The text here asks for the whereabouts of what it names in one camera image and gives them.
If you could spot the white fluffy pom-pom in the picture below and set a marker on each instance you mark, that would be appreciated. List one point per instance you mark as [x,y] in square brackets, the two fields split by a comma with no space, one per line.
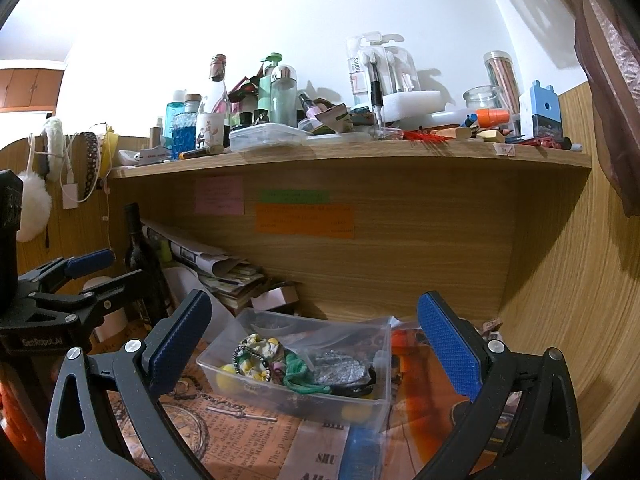
[35,205]

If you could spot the floral scrunchie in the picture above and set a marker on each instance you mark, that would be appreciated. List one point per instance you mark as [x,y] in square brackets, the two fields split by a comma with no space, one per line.
[260,347]

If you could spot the stack of newspapers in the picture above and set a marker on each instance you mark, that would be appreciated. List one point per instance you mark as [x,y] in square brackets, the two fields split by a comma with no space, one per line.
[220,265]

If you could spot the white cup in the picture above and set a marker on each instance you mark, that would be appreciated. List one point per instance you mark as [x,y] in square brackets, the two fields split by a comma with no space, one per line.
[112,325]

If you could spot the wooden cabinet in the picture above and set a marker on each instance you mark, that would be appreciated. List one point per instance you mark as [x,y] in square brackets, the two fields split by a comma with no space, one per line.
[25,87]

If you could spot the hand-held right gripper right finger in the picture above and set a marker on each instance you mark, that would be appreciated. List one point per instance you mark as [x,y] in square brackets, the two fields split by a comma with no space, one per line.
[450,345]

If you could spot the clear glass bottle with cork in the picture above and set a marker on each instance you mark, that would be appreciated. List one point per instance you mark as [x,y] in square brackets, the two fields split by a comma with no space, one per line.
[218,67]

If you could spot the green sticky note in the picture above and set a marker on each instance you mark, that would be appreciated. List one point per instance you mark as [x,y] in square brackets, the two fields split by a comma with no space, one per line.
[295,197]

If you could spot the orange sticky note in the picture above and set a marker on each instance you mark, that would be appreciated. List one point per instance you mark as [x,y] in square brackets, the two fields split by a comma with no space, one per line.
[305,221]

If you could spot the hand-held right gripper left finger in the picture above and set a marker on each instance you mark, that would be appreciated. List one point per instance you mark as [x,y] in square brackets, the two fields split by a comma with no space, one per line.
[177,345]

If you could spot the orange capped bottle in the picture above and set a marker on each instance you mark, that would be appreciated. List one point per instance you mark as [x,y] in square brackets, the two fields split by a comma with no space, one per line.
[492,117]

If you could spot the blue liquid bottle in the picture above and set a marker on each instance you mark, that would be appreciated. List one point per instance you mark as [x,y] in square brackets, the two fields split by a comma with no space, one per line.
[176,110]

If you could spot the newspaper print table cover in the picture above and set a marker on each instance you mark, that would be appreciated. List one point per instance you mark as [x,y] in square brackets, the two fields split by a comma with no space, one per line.
[250,440]

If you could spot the white charger adapter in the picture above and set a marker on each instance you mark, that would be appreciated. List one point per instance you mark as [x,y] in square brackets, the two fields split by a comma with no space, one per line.
[70,196]

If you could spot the yellow headband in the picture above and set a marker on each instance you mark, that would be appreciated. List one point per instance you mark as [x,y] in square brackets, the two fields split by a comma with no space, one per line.
[111,142]

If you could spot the blue pencil sharpener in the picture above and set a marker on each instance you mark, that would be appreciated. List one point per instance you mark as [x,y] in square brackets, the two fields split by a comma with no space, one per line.
[542,110]

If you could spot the white foam block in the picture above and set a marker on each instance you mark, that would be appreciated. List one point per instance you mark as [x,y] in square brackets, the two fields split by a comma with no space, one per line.
[415,102]

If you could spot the small white box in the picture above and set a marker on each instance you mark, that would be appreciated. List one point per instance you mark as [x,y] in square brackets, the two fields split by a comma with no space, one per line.
[129,158]

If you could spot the clear lidded plastic container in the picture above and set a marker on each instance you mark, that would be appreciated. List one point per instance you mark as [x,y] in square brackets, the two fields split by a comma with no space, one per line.
[267,136]

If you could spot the blue plastic brush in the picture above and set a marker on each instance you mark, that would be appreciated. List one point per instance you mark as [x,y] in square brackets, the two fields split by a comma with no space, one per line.
[362,455]

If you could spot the green pump bottle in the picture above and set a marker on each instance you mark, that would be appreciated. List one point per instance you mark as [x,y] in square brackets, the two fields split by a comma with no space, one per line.
[265,90]

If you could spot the blue bead jar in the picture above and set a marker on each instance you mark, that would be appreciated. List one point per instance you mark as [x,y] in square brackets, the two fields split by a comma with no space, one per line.
[186,132]

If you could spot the brown curtain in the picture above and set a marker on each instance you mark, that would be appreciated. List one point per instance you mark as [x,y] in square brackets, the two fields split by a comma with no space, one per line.
[610,85]

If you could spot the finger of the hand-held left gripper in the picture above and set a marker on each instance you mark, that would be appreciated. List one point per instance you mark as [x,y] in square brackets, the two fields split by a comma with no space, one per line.
[117,290]
[90,262]

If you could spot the yellow sponge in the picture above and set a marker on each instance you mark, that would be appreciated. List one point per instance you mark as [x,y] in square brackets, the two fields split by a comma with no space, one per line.
[226,369]
[357,412]

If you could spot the pink sticky note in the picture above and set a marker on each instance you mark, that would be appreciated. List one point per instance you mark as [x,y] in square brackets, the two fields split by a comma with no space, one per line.
[219,196]

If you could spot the glass jar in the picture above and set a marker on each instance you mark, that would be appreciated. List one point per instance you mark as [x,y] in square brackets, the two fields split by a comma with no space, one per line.
[482,97]

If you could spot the black patterned headband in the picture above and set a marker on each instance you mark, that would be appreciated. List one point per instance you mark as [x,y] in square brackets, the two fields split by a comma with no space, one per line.
[91,147]

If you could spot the small pink cardboard box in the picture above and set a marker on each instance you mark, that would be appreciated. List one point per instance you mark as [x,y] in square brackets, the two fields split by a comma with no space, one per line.
[275,299]

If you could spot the clear plastic storage box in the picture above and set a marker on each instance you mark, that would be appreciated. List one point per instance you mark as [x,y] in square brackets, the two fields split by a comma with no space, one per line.
[300,405]

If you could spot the black marker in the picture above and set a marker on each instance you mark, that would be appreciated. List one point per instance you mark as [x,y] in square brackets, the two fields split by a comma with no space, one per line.
[200,152]

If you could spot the clear bottle with silver cap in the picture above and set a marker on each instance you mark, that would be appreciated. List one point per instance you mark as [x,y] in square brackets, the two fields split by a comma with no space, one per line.
[283,97]

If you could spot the red tassel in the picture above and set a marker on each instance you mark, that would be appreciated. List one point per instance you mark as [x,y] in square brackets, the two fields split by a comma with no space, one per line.
[425,137]

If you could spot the yellow eraser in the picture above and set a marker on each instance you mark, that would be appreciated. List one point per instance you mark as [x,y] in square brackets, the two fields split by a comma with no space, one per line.
[490,135]

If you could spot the dark wine bottle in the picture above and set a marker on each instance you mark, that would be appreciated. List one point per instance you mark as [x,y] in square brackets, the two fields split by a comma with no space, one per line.
[142,255]

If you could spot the clear tube of pencils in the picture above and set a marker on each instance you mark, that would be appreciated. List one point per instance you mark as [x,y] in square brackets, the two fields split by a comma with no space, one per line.
[500,75]

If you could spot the clear blister pack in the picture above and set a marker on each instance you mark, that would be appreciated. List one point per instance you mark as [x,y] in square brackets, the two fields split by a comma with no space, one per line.
[360,70]

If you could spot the white toy plane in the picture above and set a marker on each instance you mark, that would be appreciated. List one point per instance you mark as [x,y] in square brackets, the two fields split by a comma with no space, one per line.
[152,155]

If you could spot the white printed mug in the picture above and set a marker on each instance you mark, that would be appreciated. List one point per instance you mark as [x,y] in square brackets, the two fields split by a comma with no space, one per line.
[210,130]

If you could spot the white fluffy headband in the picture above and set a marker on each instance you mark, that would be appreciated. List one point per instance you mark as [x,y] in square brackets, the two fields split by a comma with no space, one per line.
[55,140]

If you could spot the black pen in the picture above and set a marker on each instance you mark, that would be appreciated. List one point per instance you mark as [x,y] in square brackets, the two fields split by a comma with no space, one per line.
[376,90]

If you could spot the wooden shelf unit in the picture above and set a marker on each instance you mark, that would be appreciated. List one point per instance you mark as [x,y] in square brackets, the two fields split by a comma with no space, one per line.
[425,260]

